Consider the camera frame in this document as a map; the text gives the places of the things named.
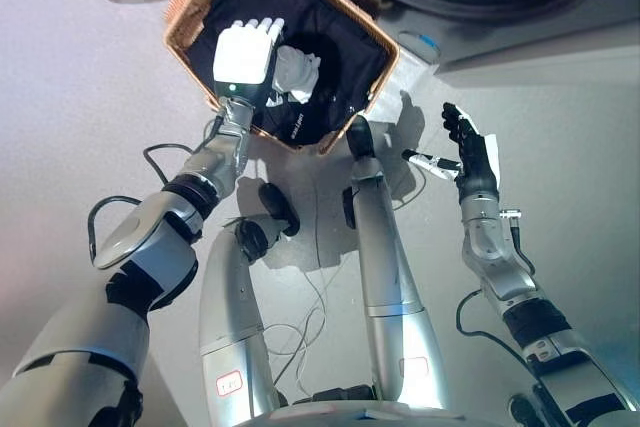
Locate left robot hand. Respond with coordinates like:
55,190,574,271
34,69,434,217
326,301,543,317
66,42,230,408
212,17,287,105

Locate brown wicker laundry basket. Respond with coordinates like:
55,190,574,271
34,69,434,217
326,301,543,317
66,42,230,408
162,0,402,157

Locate silver robot leg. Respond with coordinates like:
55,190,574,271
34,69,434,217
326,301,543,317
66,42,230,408
198,214,301,424
341,154,448,413

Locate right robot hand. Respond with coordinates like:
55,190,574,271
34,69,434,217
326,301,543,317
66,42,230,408
401,101,502,189

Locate black left robot foot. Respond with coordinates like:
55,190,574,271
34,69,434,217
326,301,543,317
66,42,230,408
256,181,302,238

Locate black right robot foot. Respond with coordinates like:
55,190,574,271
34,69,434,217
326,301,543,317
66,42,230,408
345,115,377,160

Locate silver left robot leg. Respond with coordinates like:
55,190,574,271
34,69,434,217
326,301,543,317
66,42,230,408
198,214,301,424

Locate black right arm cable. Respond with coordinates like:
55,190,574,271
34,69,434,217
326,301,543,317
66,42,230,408
455,206,542,354

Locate silver right robot leg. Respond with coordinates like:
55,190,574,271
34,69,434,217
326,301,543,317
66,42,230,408
341,154,448,413

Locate grey robot torso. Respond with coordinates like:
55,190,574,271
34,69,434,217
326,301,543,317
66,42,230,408
248,384,479,427

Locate black garment with white print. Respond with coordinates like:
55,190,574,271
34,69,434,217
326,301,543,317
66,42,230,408
185,0,391,147

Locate blue white appliance sticker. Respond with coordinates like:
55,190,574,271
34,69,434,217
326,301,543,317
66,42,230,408
398,30,442,62

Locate black robot foot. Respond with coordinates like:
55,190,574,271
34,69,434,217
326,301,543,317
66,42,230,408
345,115,377,160
256,181,302,238

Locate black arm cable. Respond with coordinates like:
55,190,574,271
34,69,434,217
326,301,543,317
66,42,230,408
86,114,227,271
455,206,542,354

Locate thin loose floor wires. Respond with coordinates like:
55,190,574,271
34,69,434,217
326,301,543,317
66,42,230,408
259,166,427,398

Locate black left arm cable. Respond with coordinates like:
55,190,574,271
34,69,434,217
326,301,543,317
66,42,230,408
86,114,227,271

